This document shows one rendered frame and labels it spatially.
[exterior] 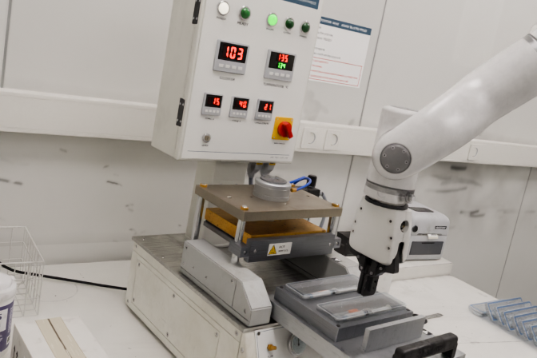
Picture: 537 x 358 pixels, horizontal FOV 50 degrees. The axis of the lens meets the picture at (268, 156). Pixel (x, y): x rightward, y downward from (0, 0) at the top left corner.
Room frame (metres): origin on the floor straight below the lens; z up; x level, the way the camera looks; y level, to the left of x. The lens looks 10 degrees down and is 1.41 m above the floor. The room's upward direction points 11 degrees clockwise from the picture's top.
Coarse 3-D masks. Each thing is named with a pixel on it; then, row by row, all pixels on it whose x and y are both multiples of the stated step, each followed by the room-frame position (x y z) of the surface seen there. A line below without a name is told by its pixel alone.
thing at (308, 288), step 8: (312, 280) 1.03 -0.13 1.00; (320, 280) 1.04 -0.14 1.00; (328, 280) 1.05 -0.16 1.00; (336, 280) 1.06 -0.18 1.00; (344, 280) 1.06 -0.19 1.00; (352, 280) 1.07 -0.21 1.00; (296, 288) 0.98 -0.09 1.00; (304, 288) 0.99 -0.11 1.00; (312, 288) 0.99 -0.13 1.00; (320, 288) 1.00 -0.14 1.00; (328, 288) 1.01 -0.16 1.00; (336, 288) 1.01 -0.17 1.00; (344, 288) 1.02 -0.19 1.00
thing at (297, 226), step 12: (216, 216) 1.16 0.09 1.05; (228, 216) 1.16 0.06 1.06; (216, 228) 1.16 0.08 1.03; (228, 228) 1.13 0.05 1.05; (252, 228) 1.11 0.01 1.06; (264, 228) 1.13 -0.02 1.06; (276, 228) 1.14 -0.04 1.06; (288, 228) 1.16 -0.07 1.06; (300, 228) 1.18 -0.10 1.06; (312, 228) 1.19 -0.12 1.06; (228, 240) 1.12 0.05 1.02
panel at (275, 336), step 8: (264, 328) 0.96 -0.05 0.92; (272, 328) 0.97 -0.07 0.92; (280, 328) 0.98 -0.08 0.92; (256, 336) 0.95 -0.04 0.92; (264, 336) 0.96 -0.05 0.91; (272, 336) 0.97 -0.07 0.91; (280, 336) 0.98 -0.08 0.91; (256, 344) 0.94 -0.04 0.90; (264, 344) 0.95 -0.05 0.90; (272, 344) 0.96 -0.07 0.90; (280, 344) 0.97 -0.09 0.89; (256, 352) 0.94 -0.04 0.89; (264, 352) 0.95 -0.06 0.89; (272, 352) 0.96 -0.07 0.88; (280, 352) 0.97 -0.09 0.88; (288, 352) 0.98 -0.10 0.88; (304, 352) 1.00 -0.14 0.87; (312, 352) 1.01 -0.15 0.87
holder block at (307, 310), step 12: (276, 288) 0.99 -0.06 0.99; (288, 300) 0.97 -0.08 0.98; (300, 300) 0.95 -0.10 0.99; (312, 300) 0.96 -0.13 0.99; (324, 300) 0.97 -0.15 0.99; (300, 312) 0.94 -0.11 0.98; (312, 312) 0.92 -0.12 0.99; (396, 312) 0.98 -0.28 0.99; (408, 312) 0.99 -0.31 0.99; (312, 324) 0.91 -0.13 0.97; (324, 324) 0.89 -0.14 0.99; (336, 324) 0.88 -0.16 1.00; (348, 324) 0.89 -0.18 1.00; (360, 324) 0.91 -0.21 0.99; (372, 324) 0.93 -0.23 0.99; (336, 336) 0.87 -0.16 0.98; (348, 336) 0.89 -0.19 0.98
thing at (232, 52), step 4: (224, 44) 1.22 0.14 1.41; (224, 48) 1.23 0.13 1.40; (228, 48) 1.23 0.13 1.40; (232, 48) 1.24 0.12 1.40; (236, 48) 1.25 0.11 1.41; (240, 48) 1.25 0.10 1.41; (244, 48) 1.26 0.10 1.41; (224, 52) 1.23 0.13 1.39; (228, 52) 1.23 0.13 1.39; (232, 52) 1.24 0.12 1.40; (236, 52) 1.25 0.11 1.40; (240, 52) 1.25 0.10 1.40; (224, 56) 1.23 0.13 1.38; (228, 56) 1.23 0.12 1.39; (232, 56) 1.24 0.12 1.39; (236, 56) 1.25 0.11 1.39; (240, 56) 1.25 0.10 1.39; (236, 60) 1.25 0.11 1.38; (240, 60) 1.26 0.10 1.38
